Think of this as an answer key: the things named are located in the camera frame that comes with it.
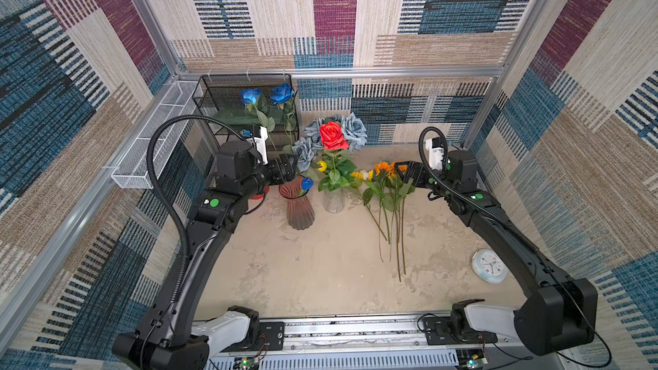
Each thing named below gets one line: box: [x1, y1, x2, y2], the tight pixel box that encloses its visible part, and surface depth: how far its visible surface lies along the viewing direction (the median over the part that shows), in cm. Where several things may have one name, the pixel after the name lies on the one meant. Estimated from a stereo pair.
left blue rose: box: [239, 87, 263, 106], surface depth 75 cm
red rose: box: [319, 121, 350, 151], surface depth 69 cm
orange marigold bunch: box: [374, 161, 401, 263], surface depth 99 cm
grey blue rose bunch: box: [291, 111, 368, 174], surface depth 74 cm
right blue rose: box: [269, 82, 295, 105], surface depth 74 cm
